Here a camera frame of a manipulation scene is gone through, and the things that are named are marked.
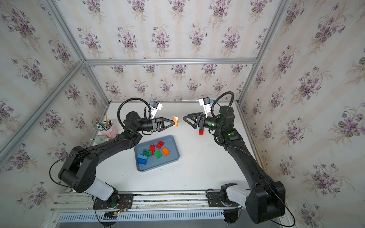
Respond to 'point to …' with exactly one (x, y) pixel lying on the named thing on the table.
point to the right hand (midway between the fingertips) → (189, 118)
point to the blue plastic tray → (169, 142)
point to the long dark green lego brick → (147, 153)
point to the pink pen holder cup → (110, 133)
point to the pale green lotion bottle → (100, 138)
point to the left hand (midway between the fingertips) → (173, 126)
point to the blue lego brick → (142, 159)
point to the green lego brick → (158, 154)
